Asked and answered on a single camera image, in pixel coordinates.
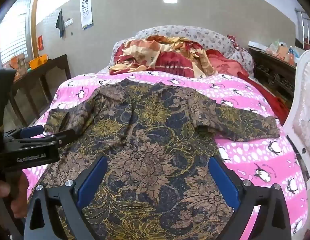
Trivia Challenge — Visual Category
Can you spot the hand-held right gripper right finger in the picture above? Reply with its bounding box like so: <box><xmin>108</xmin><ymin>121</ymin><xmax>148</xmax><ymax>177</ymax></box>
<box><xmin>208</xmin><ymin>156</ymin><xmax>293</xmax><ymax>240</ymax></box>

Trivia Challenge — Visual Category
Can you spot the orange box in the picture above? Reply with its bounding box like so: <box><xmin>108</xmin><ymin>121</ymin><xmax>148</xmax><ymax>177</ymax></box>
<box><xmin>28</xmin><ymin>54</ymin><xmax>48</xmax><ymax>70</ymax></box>

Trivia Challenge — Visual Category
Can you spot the white upholstered chair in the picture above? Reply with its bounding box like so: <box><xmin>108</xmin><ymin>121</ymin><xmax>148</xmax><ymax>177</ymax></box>
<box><xmin>283</xmin><ymin>47</ymin><xmax>310</xmax><ymax>180</ymax></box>

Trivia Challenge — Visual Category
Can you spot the dark floral shirt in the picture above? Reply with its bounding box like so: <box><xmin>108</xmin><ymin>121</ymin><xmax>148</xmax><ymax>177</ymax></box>
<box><xmin>41</xmin><ymin>79</ymin><xmax>281</xmax><ymax>240</ymax></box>

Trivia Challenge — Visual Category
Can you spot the dark hanging cloth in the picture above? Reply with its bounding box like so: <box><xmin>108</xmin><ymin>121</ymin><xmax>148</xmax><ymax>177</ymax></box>
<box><xmin>55</xmin><ymin>9</ymin><xmax>66</xmax><ymax>38</ymax></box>

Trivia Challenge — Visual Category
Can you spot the brown cardboard box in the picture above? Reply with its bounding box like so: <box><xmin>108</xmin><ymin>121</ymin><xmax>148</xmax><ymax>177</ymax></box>
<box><xmin>5</xmin><ymin>56</ymin><xmax>28</xmax><ymax>80</ymax></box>

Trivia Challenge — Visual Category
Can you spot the glass block window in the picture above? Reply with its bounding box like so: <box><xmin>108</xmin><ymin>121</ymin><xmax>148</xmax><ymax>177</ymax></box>
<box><xmin>0</xmin><ymin>0</ymin><xmax>35</xmax><ymax>64</ymax></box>

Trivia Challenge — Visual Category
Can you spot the eye chart poster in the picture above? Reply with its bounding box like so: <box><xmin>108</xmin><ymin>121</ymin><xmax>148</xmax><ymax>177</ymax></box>
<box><xmin>79</xmin><ymin>0</ymin><xmax>94</xmax><ymax>29</ymax></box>

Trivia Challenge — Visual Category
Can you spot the dark wooden side table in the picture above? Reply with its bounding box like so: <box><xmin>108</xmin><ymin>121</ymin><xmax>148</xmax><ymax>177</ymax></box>
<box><xmin>8</xmin><ymin>54</ymin><xmax>71</xmax><ymax>128</ymax></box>

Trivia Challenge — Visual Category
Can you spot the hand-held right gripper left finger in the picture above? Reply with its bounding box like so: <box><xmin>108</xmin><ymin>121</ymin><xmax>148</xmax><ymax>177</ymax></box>
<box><xmin>23</xmin><ymin>156</ymin><xmax>109</xmax><ymax>240</ymax></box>

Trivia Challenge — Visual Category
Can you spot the dark carved wooden cabinet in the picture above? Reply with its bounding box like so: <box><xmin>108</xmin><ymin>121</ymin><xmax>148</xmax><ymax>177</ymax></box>
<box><xmin>248</xmin><ymin>41</ymin><xmax>297</xmax><ymax>98</ymax></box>

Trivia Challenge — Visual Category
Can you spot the plastic bag pile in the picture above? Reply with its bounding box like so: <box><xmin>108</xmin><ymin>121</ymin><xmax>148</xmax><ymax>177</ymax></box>
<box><xmin>266</xmin><ymin>39</ymin><xmax>302</xmax><ymax>66</ymax></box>

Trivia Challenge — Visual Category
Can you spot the crumpled red orange quilt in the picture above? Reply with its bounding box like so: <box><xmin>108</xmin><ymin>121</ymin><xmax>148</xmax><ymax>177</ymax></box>
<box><xmin>108</xmin><ymin>35</ymin><xmax>220</xmax><ymax>79</ymax></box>

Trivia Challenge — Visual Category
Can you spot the person's left hand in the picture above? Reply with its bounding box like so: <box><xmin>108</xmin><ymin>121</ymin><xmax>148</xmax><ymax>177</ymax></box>
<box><xmin>0</xmin><ymin>172</ymin><xmax>29</xmax><ymax>219</ymax></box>

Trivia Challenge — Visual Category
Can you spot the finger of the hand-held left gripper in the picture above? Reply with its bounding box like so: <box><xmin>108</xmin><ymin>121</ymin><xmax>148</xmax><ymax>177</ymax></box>
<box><xmin>48</xmin><ymin>129</ymin><xmax>76</xmax><ymax>149</ymax></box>
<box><xmin>5</xmin><ymin>126</ymin><xmax>46</xmax><ymax>140</ymax></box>

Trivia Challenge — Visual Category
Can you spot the pink penguin blanket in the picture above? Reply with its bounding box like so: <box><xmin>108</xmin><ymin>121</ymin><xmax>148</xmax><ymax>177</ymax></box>
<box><xmin>22</xmin><ymin>70</ymin><xmax>309</xmax><ymax>240</ymax></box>

